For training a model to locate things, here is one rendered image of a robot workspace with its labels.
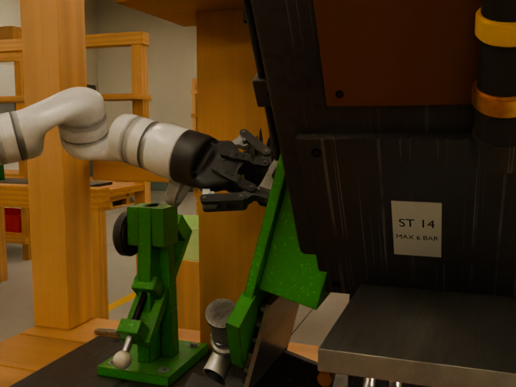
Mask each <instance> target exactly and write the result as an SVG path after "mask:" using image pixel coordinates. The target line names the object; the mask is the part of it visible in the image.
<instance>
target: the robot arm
mask: <svg viewBox="0 0 516 387"><path fill-rule="evenodd" d="M56 126H58V130H59V134H60V139H61V144H62V147H63V148H64V149H65V150H66V151H67V152H68V153H69V154H70V155H71V156H72V157H75V158H77V159H80V160H105V161H121V162H125V163H126V164H130V165H133V166H135V167H139V168H142V169H145V170H148V171H150V172H151V173H153V174H156V175H157V176H160V177H164V178H167V179H168V180H169V184H168V186H167V191H166V193H165V196H164V197H165V200H166V203H167V204H168V205H171V206H173V207H179V206H180V204H181V203H182V201H183V200H184V198H185V196H186V195H187V194H188V192H189V190H190V189H191V187H197V188H199V189H200V191H201V192H203V193H202V195H201V196H200V202H201V205H202V208H203V211H204V212H220V211H238V210H246V209H247V207H248V205H249V204H250V203H251V202H253V201H259V202H261V203H264V204H267V202H268V199H269V196H270V193H269V192H266V191H264V190H261V189H260V186H258V187H257V186H256V185H255V184H253V183H251V182H249V181H248V180H245V179H243V177H242V176H243V175H247V176H253V175H259V176H264V177H265V175H266V173H267V171H268V170H269V168H270V165H271V164H272V159H271V150H270V149H269V148H268V147H267V146H266V145H265V144H264V143H263V142H261V141H260V140H259V139H258V138H256V137H255V136H254V135H252V134H251V133H250V132H249V131H248V130H247V129H242V130H240V136H239V137H237V138H236V139H234V140H233V141H219V140H217V139H215V138H214V137H212V136H210V135H208V134H203V133H200V132H198V131H193V130H191V129H187V128H185V127H181V126H177V125H175V124H167V123H162V122H159V121H154V120H151V119H149V118H146V117H141V116H138V115H136V114H122V115H120V116H119V117H117V118H116V119H115V120H114V122H113V124H112V125H111V128H110V130H108V122H107V115H106V110H105V104H104V99H103V97H102V96H101V94H99V93H98V92H97V91H96V90H94V89H91V88H86V87H75V88H69V89H66V90H63V91H60V92H58V93H57V94H54V95H52V96H51V97H49V98H46V99H44V100H42V101H39V102H38V103H35V104H32V105H30V106H28V107H25V108H23V109H21V110H18V111H11V112H10V113H9V112H6V113H2V114H0V166H1V165H4V164H10V163H14V162H19V161H22V160H29V159H32V158H35V157H38V156H40V155H41V154H42V152H43V149H44V139H45V134H46V133H47V132H48V131H49V130H51V129H52V128H53V127H56ZM238 148H239V149H242V150H244V151H249V152H250V153H251V154H248V153H244V152H240V151H239V150H238ZM222 190H226V191H228V192H229V193H216V192H218V191H222Z"/></svg>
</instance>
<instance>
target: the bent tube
mask: <svg viewBox="0 0 516 387"><path fill-rule="evenodd" d="M277 164H278V161H276V160H275V159H274V160H273V162H272V164H271V165H270V168H269V170H268V171H267V173H266V175H265V177H264V178H263V181H262V182H261V184H260V189H261V190H264V191H266V192H269V193H270V191H271V187H272V184H273V179H274V176H275V173H276V167H277ZM231 366H232V363H231V361H230V356H227V357H224V356H219V355H217V354H216V353H215V352H214V351H213V352H212V354H211V356H210V358H209V359H208V361H207V364H206V365H205V366H204V368H203V372H204V373H205V374H206V375H207V376H208V377H210V378H211V379H213V380H215V381H218V382H224V380H225V378H226V377H227V374H228V372H229V371H230V368H231Z"/></svg>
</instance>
